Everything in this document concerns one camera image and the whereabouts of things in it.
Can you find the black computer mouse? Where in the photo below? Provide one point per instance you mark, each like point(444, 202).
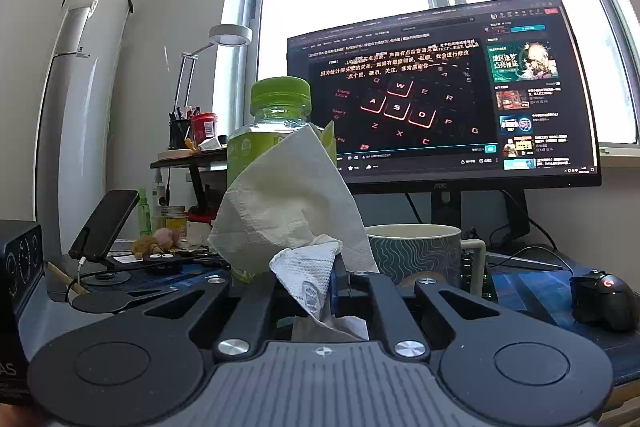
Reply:
point(600, 304)

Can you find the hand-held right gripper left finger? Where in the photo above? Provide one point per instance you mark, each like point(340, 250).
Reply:
point(260, 307)

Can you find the black phone stand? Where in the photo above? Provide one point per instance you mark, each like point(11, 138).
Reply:
point(105, 278)

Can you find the black smartphone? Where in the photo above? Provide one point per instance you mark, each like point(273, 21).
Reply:
point(107, 222)

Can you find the white paper tissue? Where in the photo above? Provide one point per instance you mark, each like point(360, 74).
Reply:
point(285, 197)

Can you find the green capped plastic bottle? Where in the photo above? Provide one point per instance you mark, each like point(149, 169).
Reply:
point(280, 99)

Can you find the patterned ceramic mug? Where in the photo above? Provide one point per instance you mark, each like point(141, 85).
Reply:
point(415, 254)

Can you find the black pen holder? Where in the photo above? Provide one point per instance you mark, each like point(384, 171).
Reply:
point(179, 134)

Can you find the white desk lamp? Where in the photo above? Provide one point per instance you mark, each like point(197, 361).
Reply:
point(230, 35)

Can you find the red plastic container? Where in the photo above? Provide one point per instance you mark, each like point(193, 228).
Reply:
point(204, 131)

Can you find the green spray bottle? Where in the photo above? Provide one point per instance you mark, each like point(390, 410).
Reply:
point(144, 214)

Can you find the small brown plush toy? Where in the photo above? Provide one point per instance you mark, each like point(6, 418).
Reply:
point(150, 244)

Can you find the black computer monitor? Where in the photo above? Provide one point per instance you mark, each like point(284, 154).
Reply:
point(430, 97)

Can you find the wooden stick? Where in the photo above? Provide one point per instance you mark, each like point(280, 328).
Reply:
point(65, 279)

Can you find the black desk shelf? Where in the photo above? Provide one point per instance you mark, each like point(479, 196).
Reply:
point(190, 157)

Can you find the white tower air conditioner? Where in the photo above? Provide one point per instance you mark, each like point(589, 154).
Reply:
point(82, 107)

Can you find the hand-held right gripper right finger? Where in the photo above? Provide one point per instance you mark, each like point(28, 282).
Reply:
point(342, 305)

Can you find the yellow glass jar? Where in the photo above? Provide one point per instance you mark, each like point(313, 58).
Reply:
point(175, 223)

